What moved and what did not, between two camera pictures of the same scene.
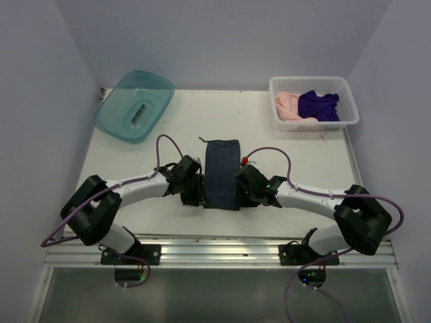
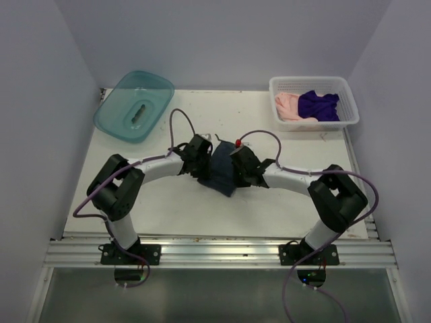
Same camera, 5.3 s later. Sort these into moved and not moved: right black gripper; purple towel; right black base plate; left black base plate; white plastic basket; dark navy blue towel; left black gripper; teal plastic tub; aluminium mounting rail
Moved: right black gripper; left black gripper; dark navy blue towel
Not moved: teal plastic tub; right black base plate; purple towel; aluminium mounting rail; white plastic basket; left black base plate
